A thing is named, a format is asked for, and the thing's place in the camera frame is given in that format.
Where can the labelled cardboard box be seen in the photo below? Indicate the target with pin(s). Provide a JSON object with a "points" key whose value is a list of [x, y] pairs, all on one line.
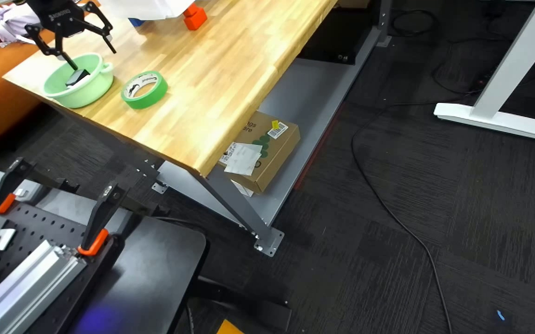
{"points": [[269, 159]]}

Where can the white plastic drawer unit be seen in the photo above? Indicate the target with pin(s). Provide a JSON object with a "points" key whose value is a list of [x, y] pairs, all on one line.
{"points": [[148, 5]]}

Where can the small blue pad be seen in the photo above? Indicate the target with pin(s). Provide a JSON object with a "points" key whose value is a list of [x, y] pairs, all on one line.
{"points": [[135, 22]]}

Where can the grey metal table frame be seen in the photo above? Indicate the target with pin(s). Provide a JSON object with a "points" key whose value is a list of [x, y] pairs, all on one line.
{"points": [[306, 92]]}

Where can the white desk leg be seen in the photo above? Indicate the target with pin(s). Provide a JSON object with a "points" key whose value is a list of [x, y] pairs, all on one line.
{"points": [[496, 120]]}

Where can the small yellow item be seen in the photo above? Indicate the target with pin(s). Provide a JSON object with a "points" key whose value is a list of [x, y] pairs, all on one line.
{"points": [[226, 328]]}

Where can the aluminium extrusion rail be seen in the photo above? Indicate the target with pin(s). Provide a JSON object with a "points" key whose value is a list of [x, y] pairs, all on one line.
{"points": [[26, 283]]}

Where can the blue floor scrap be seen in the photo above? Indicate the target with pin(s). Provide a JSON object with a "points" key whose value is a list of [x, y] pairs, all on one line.
{"points": [[499, 315]]}

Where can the small black block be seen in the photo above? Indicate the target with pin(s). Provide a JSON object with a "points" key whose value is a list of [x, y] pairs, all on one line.
{"points": [[80, 77]]}

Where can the black flat plate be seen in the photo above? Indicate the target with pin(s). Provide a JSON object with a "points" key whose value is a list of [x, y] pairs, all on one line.
{"points": [[148, 270]]}

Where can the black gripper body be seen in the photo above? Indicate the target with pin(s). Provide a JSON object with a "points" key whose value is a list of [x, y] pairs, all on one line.
{"points": [[59, 11]]}

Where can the black perforated board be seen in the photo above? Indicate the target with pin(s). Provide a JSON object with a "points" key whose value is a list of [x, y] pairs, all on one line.
{"points": [[44, 224]]}

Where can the green tape roll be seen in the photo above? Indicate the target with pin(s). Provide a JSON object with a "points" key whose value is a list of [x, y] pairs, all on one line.
{"points": [[145, 100]]}

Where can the red block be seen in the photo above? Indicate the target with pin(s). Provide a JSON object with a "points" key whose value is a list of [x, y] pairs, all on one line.
{"points": [[195, 18]]}

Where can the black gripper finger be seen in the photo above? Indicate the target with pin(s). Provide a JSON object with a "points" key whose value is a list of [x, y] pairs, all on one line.
{"points": [[59, 50], [104, 27]]}

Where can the pale crumpled cloth bundle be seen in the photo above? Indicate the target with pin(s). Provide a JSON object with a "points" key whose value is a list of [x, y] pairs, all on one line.
{"points": [[7, 27]]}

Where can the light-green plastic bowl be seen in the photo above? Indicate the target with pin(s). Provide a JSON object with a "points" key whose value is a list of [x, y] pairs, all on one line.
{"points": [[91, 92]]}

